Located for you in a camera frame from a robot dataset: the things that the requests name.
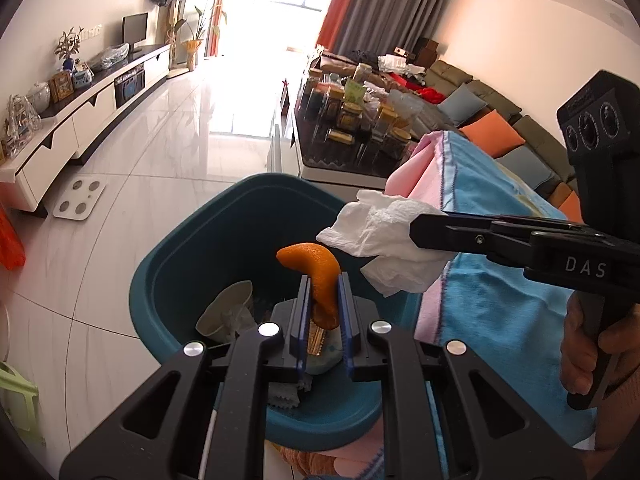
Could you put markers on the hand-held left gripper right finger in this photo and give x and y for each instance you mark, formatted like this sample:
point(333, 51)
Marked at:
point(346, 320)

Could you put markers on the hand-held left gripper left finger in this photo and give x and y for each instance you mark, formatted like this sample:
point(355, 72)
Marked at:
point(304, 320)

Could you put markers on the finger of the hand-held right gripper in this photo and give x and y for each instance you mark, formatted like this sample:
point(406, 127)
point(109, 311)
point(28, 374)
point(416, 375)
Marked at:
point(450, 237)

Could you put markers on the gold foil snack wrapper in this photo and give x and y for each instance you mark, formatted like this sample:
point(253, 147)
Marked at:
point(318, 342)

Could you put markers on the orange peel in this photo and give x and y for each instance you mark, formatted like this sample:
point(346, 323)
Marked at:
point(320, 280)

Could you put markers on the white tissue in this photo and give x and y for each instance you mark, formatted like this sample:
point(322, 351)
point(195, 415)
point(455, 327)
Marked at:
point(380, 230)

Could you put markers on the white paper cup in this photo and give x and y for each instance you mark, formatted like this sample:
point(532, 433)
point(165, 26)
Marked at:
point(225, 310)

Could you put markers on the teal plastic bin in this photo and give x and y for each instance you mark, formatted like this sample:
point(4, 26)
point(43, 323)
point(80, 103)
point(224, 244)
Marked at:
point(200, 245)

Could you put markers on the person's right hand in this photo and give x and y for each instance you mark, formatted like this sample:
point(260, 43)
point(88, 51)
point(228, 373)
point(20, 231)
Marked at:
point(572, 350)

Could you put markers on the small orange cushion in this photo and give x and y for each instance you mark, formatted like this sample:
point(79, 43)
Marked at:
point(570, 209)

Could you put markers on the pink towel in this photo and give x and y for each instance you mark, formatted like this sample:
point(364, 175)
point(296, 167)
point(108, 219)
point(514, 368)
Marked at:
point(415, 175)

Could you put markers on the blue towel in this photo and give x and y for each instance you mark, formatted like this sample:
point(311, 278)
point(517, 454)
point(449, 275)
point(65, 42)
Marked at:
point(500, 300)

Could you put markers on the grey-blue cushion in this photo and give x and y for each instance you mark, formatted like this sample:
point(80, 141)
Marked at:
point(527, 167)

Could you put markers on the large orange cushion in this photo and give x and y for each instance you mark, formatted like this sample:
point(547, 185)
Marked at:
point(492, 133)

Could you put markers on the light blue cushion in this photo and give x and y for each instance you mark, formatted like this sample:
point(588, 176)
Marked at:
point(462, 105)

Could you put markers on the clear plastic bag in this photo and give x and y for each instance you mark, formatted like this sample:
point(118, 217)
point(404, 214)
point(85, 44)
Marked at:
point(407, 110)

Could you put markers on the olive green sofa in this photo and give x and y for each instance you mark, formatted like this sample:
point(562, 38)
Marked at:
point(500, 97)

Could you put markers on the dark glass coffee table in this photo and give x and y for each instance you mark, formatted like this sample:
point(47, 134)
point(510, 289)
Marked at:
point(325, 170)

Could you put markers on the pink and yellow cloth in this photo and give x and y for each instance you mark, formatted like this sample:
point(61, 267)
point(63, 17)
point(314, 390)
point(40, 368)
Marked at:
point(320, 462)

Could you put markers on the group of glass jars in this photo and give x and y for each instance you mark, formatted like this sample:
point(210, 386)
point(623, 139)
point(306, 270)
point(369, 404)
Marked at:
point(360, 125)

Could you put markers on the red cloth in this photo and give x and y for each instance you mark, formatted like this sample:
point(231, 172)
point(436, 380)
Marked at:
point(425, 91)

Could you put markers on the green packet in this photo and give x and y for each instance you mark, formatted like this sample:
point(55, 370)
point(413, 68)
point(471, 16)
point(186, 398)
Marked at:
point(356, 92)

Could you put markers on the pile of white clothes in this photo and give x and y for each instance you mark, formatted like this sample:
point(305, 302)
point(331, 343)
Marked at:
point(400, 65)

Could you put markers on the brown cardboard boxes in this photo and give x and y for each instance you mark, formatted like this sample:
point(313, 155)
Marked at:
point(426, 52)

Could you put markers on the grey curtain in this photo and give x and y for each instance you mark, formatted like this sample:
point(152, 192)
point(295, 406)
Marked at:
point(395, 10)

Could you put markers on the white bathroom scale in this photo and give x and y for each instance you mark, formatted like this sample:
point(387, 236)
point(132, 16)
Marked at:
point(80, 198)

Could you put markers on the orange curtain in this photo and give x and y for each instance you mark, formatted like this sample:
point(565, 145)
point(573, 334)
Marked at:
point(220, 15)
point(340, 5)

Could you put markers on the yellow plant vase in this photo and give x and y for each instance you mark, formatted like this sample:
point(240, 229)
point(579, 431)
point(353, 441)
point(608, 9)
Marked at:
point(193, 55)

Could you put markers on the black device with blue screen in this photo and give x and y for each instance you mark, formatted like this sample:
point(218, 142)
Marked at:
point(130, 87)

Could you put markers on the white TV cabinet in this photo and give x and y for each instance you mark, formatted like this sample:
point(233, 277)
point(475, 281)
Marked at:
point(85, 120)

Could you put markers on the green plastic stool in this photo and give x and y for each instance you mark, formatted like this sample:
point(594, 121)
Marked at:
point(17, 400)

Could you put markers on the orange plastic bag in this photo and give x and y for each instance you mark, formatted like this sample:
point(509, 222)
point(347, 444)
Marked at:
point(10, 240)

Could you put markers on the tall green plant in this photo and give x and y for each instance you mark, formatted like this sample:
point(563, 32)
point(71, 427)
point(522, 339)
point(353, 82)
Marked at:
point(207, 10)

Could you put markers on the blue and white bowl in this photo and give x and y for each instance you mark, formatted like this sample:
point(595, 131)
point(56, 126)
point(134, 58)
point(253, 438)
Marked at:
point(83, 79)

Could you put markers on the plastic-wrapped bundle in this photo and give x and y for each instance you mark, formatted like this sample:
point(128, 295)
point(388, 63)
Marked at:
point(110, 56)

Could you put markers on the black monitor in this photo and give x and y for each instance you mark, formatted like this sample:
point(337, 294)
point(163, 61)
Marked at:
point(135, 30)

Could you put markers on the glass sailboat ornament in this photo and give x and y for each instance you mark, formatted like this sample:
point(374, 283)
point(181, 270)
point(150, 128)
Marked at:
point(21, 122)

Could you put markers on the white ceramic jar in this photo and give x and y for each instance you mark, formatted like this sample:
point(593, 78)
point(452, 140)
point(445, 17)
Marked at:
point(38, 97)

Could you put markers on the flowers in blue vase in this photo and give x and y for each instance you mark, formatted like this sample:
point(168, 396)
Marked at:
point(67, 45)

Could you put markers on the wooden picture frame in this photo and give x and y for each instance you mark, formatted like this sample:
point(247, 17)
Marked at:
point(61, 86)

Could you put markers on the wall switch panel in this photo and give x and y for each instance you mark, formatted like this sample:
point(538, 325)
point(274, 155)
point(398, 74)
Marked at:
point(92, 32)

